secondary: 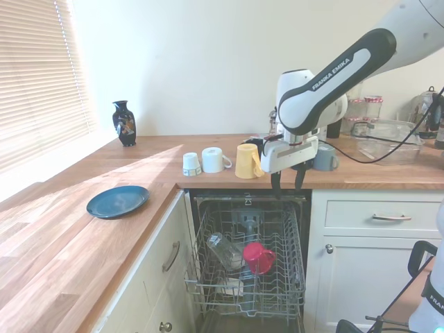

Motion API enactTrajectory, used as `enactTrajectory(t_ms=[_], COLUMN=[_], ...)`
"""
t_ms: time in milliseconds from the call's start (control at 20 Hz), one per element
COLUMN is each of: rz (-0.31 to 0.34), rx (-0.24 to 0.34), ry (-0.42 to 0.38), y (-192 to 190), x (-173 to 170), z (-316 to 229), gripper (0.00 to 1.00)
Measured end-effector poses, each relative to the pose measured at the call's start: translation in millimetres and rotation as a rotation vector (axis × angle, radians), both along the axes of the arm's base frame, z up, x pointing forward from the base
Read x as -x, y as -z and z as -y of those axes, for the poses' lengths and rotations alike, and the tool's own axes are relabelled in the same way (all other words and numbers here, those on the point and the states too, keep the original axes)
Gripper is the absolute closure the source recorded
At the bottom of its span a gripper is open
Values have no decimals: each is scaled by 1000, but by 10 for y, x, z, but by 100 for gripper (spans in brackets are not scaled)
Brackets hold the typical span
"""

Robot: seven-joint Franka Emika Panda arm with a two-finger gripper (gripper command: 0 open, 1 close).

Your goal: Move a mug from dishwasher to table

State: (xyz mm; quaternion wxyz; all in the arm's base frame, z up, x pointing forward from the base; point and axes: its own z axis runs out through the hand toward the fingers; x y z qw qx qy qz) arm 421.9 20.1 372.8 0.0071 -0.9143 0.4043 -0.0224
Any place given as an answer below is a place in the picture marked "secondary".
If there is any glass dome jar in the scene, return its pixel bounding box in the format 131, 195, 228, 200
409, 86, 444, 139

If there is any yellow mug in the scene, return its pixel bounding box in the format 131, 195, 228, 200
234, 144, 265, 180

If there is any cream drawer with metal handle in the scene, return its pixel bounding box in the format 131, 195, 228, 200
324, 199, 444, 234

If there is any clear glass baking dish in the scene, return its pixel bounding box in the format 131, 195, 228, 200
349, 119, 425, 166

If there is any grey blue mug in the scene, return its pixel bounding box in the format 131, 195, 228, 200
311, 144, 340, 171

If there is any white plastic container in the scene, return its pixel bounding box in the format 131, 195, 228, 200
212, 276, 245, 298

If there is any dark blue plate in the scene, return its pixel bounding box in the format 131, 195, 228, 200
86, 185, 151, 220

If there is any glass jar with checked lid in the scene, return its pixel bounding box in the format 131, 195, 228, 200
363, 95, 384, 122
343, 98, 367, 136

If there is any clear drinking glass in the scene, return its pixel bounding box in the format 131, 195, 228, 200
205, 232, 245, 271

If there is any cream corner cabinet front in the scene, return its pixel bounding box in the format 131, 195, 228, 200
93, 189, 198, 333

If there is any cream cabinet door with knob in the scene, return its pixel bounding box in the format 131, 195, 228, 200
314, 235, 441, 333

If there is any black camera stand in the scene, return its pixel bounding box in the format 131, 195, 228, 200
336, 240, 439, 333

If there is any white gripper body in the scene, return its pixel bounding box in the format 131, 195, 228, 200
260, 135, 320, 174

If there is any small white patterned cup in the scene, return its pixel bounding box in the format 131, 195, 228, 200
182, 152, 203, 178

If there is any grey wire dishwasher rack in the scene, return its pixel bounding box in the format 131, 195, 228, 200
184, 196, 307, 319

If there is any white slatted window blind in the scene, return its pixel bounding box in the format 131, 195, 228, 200
0, 0, 96, 174

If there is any black cable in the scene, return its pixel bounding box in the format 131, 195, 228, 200
318, 85, 444, 164

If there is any black floral vase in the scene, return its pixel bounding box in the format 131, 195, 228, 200
111, 100, 137, 148

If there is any red mug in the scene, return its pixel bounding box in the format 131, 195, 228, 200
242, 241, 277, 276

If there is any white mug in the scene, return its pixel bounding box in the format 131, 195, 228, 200
201, 147, 232, 174

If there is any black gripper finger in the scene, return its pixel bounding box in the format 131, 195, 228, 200
293, 162, 308, 191
271, 171, 282, 200

